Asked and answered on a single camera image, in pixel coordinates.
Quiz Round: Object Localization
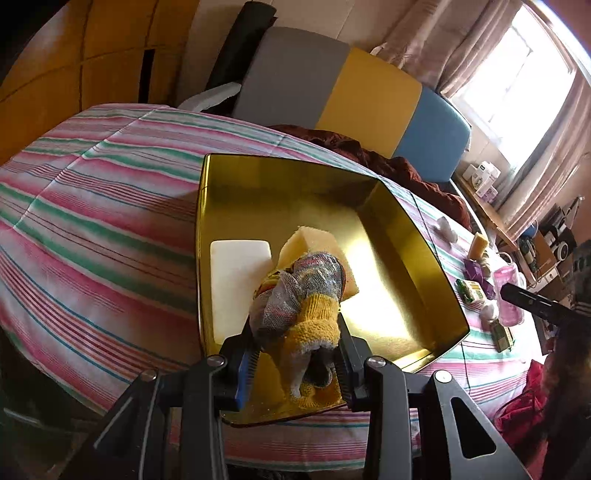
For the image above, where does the bright window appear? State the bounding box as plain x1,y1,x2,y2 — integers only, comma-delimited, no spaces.
450,14,578,162

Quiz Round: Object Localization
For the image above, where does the large yellow sponge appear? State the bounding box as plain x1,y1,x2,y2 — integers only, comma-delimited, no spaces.
276,225,362,305

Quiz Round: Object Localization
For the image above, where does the yellow grey knit glove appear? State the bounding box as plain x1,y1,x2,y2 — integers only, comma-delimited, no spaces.
249,251,347,400

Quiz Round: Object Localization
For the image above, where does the red cloth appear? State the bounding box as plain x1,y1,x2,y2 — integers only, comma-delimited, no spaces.
492,360,555,467

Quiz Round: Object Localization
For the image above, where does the wooden side table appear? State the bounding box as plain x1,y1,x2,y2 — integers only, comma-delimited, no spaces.
455,178,518,252

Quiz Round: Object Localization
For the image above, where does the wooden wardrobe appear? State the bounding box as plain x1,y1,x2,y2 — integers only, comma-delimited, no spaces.
0,0,199,167

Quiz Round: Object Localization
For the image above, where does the white plastic frame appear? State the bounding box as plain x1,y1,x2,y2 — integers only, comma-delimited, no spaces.
178,83,241,112

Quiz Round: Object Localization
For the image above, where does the person's right forearm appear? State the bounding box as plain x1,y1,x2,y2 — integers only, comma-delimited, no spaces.
542,318,591,480

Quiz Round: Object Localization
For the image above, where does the white round roll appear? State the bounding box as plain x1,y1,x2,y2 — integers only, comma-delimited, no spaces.
479,299,502,324

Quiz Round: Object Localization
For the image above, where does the grey bed rail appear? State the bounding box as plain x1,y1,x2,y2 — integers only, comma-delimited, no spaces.
452,178,488,238

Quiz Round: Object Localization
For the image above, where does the black rolled mat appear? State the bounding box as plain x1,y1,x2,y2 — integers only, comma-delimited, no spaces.
205,0,278,93

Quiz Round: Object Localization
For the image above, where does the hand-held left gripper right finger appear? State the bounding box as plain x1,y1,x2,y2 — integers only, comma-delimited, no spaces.
335,314,532,480

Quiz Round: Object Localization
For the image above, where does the purple packet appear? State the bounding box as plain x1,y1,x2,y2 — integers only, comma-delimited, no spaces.
463,257,495,296

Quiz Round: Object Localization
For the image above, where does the pink plastic container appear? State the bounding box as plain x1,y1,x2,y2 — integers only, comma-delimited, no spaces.
493,264,527,326

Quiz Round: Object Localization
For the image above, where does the gold metal tin tray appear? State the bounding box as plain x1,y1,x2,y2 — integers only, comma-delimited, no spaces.
195,154,471,428

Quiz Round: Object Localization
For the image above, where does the purple white carton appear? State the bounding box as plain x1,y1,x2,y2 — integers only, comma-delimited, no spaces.
475,181,500,204

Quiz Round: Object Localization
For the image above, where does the pink green striped bedsheet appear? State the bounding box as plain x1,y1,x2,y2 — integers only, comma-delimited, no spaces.
0,104,550,472

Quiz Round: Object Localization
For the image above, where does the pink patterned curtain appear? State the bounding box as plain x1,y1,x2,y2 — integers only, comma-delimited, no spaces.
496,69,591,238
372,0,525,95

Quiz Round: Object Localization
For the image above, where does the dark red blanket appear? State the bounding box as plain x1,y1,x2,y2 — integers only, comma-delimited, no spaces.
268,124,472,232

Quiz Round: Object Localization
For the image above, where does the black device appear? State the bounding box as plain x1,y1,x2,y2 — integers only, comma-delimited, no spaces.
540,198,583,264

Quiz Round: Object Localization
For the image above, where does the cardboard box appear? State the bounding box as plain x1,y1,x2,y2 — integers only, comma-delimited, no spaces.
526,231,561,282

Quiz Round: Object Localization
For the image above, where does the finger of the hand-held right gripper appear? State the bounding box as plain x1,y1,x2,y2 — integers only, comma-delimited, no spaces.
501,283,591,326

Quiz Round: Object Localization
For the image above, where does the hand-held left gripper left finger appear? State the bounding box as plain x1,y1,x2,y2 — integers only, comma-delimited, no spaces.
95,335,259,480

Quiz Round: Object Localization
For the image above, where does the green cream box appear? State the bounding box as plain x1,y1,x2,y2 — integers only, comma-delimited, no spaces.
490,320,514,354

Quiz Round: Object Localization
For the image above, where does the white foam sponge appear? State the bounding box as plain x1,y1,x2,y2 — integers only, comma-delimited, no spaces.
210,239,273,342

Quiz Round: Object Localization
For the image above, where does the small white object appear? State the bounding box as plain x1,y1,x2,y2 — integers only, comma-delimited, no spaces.
436,216,459,243

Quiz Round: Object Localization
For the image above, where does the yellow green packet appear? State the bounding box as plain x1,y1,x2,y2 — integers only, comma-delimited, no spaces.
455,277,485,303

